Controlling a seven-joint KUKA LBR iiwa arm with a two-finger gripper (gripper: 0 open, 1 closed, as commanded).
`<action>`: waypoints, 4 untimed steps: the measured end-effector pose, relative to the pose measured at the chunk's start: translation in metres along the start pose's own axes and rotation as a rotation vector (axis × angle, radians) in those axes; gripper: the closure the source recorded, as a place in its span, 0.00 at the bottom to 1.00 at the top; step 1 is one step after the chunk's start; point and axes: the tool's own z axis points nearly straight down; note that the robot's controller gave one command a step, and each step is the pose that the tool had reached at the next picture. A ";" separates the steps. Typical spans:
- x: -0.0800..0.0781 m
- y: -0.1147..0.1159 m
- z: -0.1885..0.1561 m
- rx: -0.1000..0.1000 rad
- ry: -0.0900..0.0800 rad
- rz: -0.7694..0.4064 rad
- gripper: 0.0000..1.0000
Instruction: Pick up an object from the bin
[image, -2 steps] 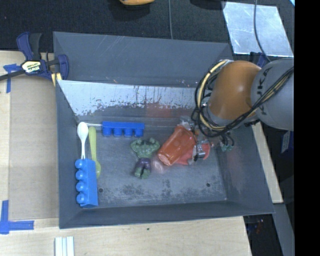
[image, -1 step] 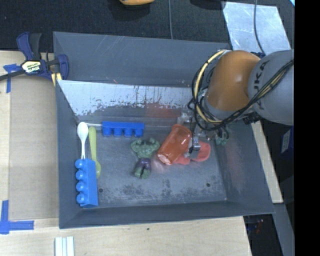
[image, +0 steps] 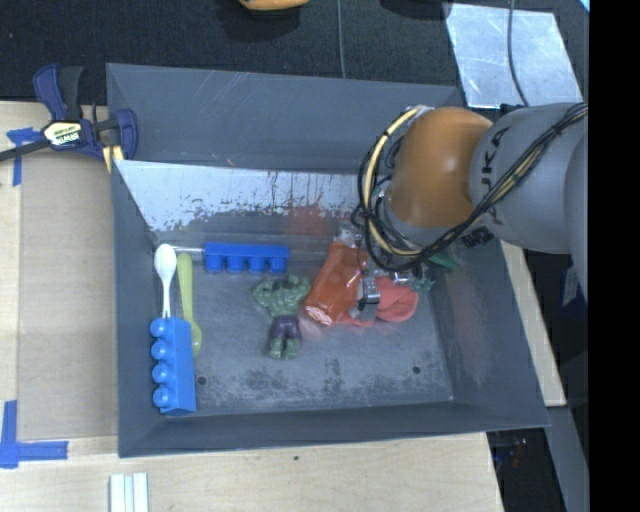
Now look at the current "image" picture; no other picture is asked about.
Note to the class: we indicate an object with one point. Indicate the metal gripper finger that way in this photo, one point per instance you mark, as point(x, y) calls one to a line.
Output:
point(370, 295)
point(349, 235)

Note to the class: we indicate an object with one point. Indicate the red-orange cloth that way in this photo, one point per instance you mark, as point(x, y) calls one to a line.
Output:
point(397, 305)

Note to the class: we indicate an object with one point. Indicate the blue toy building block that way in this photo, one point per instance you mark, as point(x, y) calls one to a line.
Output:
point(175, 370)
point(247, 252)

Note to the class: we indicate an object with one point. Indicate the white plastic spoon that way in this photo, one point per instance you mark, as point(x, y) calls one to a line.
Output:
point(165, 262)

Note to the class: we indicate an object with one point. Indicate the grey metal bin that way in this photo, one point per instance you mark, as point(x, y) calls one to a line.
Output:
point(320, 380)

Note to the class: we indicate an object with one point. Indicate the yellow-green plastic spoon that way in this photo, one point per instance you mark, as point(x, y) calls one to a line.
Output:
point(186, 290)

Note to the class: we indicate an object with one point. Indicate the green muscular toy figure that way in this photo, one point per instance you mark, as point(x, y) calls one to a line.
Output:
point(283, 300)

